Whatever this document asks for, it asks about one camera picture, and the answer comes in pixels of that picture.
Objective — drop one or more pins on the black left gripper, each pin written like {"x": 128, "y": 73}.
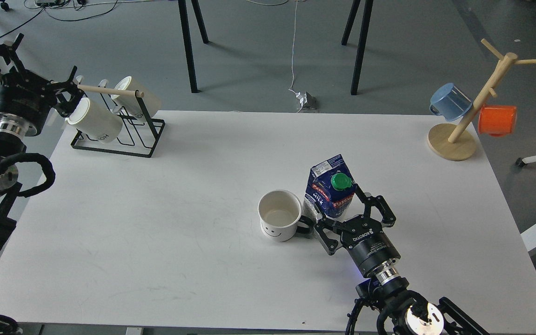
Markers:
{"x": 23, "y": 93}

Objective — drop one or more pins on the black table legs left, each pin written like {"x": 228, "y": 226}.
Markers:
{"x": 187, "y": 40}

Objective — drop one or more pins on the black wire mug rack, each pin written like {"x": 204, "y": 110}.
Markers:
{"x": 137, "y": 106}

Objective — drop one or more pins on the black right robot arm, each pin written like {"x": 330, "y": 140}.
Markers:
{"x": 383, "y": 289}

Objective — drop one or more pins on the white smiley mug black handle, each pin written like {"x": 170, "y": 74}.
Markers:
{"x": 282, "y": 216}

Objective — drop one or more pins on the wooden mug tree stand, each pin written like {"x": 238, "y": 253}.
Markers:
{"x": 451, "y": 140}

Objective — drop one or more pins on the black table legs right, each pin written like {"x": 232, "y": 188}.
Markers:
{"x": 363, "y": 33}

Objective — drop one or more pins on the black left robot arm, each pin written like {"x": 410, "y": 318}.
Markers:
{"x": 22, "y": 174}

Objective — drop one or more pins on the blue white milk carton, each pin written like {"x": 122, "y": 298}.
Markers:
{"x": 330, "y": 188}

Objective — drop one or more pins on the blue cup on tree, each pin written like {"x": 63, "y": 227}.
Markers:
{"x": 450, "y": 102}

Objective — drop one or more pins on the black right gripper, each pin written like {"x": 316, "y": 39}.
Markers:
{"x": 362, "y": 236}

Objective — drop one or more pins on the white mug front on rack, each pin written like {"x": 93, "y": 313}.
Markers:
{"x": 95, "y": 121}

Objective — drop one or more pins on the black table legs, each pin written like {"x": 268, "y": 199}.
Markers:
{"x": 187, "y": 40}
{"x": 363, "y": 33}

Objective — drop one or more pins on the orange cup on tree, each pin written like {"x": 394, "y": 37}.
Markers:
{"x": 497, "y": 120}

